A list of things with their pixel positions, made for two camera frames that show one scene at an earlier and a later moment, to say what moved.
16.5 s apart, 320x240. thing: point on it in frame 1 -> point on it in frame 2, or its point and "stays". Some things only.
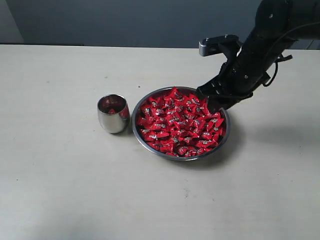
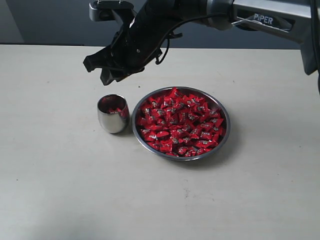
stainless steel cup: (113, 113) stays
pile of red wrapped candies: (179, 123) stays
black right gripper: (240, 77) -> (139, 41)
